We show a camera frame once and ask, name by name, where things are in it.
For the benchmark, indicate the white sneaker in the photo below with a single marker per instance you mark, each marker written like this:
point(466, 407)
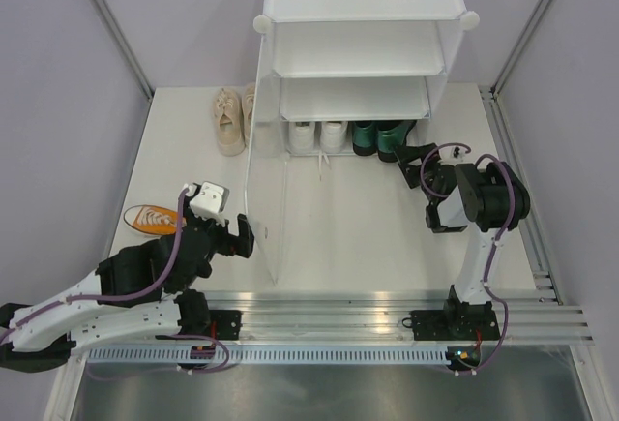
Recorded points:
point(301, 137)
point(332, 139)

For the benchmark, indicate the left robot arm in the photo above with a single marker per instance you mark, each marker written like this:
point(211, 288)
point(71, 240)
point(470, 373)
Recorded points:
point(143, 291)

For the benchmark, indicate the aluminium mounting rail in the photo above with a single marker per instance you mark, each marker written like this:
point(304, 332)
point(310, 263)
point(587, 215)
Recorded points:
point(376, 317)

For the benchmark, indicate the green pointed shoe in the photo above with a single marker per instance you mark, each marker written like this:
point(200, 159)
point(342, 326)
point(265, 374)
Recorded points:
point(364, 138)
point(390, 135)

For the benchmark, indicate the white plastic shoe cabinet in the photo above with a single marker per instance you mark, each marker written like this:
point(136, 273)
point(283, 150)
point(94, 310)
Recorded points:
point(350, 60)

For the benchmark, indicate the left aluminium frame post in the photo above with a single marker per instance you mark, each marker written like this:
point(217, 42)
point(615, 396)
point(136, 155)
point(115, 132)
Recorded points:
point(115, 31)

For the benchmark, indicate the aluminium frame post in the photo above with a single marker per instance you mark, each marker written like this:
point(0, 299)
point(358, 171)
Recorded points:
point(525, 37)
point(115, 31)

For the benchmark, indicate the beige sneaker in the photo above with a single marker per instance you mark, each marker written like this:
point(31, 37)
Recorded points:
point(228, 122)
point(247, 105)

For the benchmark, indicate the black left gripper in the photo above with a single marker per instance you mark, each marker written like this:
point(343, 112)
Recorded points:
point(242, 245)

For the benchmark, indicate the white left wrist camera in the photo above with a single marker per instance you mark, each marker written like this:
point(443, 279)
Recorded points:
point(207, 200)

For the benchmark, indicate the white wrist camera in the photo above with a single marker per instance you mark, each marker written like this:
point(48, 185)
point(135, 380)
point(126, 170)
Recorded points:
point(458, 152)
point(207, 200)

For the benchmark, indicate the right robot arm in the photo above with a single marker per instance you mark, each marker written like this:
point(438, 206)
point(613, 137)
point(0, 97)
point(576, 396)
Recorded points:
point(488, 200)

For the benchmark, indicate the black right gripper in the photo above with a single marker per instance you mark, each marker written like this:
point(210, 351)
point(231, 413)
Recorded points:
point(406, 154)

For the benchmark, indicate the orange sneaker upper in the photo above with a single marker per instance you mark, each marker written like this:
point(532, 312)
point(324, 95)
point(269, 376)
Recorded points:
point(151, 220)

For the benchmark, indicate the right aluminium frame post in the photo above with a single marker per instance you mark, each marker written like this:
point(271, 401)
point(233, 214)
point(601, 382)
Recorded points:
point(525, 37)

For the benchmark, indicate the clear cabinet door panel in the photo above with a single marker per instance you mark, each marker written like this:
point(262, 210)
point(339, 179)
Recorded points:
point(266, 175)

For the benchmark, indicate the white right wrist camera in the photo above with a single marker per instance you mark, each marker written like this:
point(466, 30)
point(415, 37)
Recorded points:
point(458, 152)

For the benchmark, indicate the white slotted cable duct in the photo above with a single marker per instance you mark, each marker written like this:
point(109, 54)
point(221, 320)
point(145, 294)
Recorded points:
point(255, 354)

